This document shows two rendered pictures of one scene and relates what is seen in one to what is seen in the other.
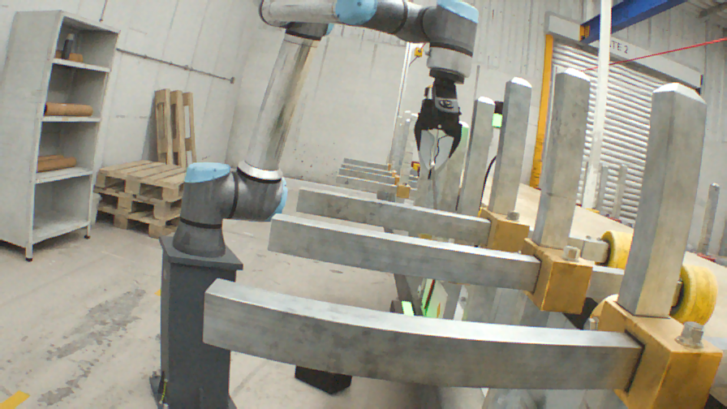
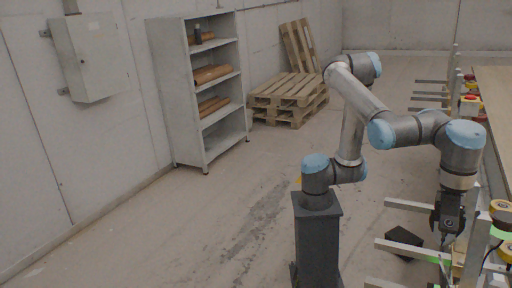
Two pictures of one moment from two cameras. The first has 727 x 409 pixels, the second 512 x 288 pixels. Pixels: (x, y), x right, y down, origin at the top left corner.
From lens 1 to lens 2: 0.70 m
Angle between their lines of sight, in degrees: 33
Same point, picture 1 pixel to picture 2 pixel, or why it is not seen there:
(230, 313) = not seen: outside the picture
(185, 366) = (310, 269)
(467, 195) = (468, 271)
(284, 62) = not seen: hidden behind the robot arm
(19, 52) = (160, 49)
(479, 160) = (478, 253)
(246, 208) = (342, 181)
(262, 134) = (346, 143)
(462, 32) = (466, 161)
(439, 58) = (446, 179)
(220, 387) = (332, 277)
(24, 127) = (183, 98)
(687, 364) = not seen: outside the picture
